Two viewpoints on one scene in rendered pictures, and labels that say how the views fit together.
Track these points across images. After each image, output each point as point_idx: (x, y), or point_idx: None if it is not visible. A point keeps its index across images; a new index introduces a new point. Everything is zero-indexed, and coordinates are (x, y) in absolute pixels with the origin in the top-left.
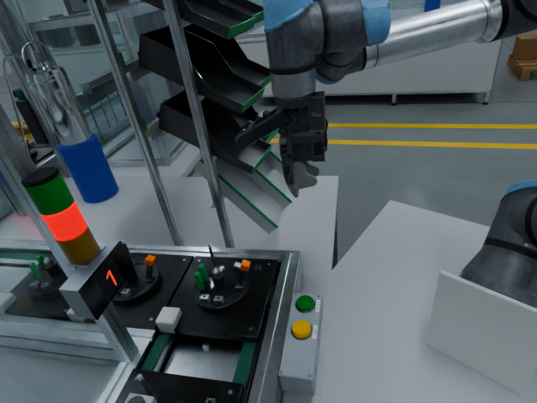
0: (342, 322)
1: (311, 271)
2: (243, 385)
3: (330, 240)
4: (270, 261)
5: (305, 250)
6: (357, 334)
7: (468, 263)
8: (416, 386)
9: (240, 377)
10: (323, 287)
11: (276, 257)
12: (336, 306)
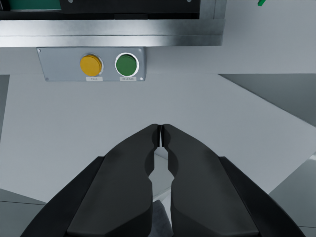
0: (148, 88)
1: (217, 50)
2: (3, 10)
3: (271, 69)
4: (194, 0)
5: (256, 37)
6: (138, 100)
7: (153, 222)
8: (103, 137)
9: (21, 1)
10: (191, 66)
11: (208, 8)
12: (166, 81)
